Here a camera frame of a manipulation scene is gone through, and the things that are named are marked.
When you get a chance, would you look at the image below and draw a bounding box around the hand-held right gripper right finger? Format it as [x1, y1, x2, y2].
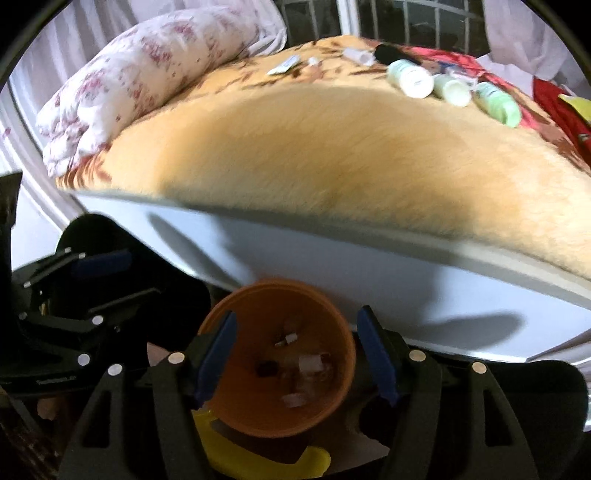
[356, 305, 541, 480]

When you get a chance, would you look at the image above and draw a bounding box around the yellow floral blanket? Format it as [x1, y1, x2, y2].
[55, 34, 591, 289]

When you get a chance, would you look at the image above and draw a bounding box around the yellow plastic object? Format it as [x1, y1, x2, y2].
[191, 408, 331, 479]

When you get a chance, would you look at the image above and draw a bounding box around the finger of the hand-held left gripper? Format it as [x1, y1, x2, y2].
[23, 248, 133, 289]
[17, 286, 165, 366]

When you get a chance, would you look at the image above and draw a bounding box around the red cloth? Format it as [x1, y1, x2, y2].
[531, 76, 591, 155]

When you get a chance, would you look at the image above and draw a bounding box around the light green bottle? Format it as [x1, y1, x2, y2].
[475, 82, 522, 128]

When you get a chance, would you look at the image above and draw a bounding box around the orange plastic bucket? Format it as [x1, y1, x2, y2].
[198, 278, 357, 439]

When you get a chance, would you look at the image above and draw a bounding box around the dark cloth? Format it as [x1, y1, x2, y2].
[58, 215, 212, 374]

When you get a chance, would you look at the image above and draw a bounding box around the white framed window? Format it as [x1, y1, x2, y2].
[277, 0, 490, 52]

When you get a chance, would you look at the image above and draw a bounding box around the small white bottle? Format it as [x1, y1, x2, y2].
[433, 74, 472, 108]

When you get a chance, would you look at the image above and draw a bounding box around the large white bottle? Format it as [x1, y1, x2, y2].
[387, 59, 435, 99]

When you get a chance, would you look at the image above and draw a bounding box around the clear plastic wrapper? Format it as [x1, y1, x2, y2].
[438, 62, 478, 86]

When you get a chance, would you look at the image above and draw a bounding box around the small white tube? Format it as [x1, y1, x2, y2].
[342, 47, 376, 65]

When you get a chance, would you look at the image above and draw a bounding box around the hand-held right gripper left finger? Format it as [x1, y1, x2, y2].
[58, 310, 238, 480]

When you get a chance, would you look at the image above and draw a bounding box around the floral white quilt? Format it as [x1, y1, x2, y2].
[36, 7, 287, 178]

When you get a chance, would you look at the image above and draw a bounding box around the yellow packet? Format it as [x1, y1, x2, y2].
[558, 93, 591, 134]

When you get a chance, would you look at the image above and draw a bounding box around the white sachet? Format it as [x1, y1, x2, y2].
[268, 55, 302, 75]

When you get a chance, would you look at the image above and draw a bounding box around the white bed frame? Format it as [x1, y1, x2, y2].
[76, 189, 591, 363]

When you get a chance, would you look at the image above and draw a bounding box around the black tube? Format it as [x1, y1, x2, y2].
[374, 43, 423, 66]

